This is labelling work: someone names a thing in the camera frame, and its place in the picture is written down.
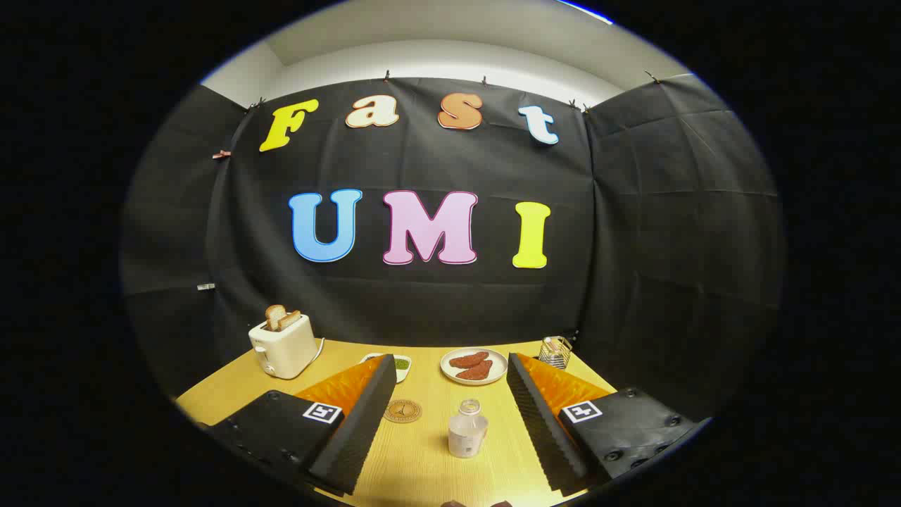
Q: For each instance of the white divided condiment dish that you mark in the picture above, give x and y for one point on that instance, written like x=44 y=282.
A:
x=402 y=365

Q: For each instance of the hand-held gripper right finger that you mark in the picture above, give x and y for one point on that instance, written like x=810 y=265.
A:
x=545 y=436

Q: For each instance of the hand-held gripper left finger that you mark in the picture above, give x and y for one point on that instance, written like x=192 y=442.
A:
x=355 y=436

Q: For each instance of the toast slice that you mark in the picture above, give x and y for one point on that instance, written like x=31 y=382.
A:
x=290 y=320
x=274 y=317

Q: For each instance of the red meat patty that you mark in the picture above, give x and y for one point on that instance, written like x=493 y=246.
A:
x=475 y=372
x=468 y=360

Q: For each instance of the clear plastic juice bottle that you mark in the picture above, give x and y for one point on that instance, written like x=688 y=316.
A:
x=467 y=433

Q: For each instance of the black backdrop cloth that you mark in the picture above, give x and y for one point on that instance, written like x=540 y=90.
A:
x=422 y=310

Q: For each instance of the round cork coaster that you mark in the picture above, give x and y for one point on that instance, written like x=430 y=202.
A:
x=402 y=411

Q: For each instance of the white round plate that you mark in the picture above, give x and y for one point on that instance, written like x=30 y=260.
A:
x=498 y=360

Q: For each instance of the white toaster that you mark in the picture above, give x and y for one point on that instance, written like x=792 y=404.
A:
x=285 y=348

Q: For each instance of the wooden table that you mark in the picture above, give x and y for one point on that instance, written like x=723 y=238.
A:
x=422 y=465

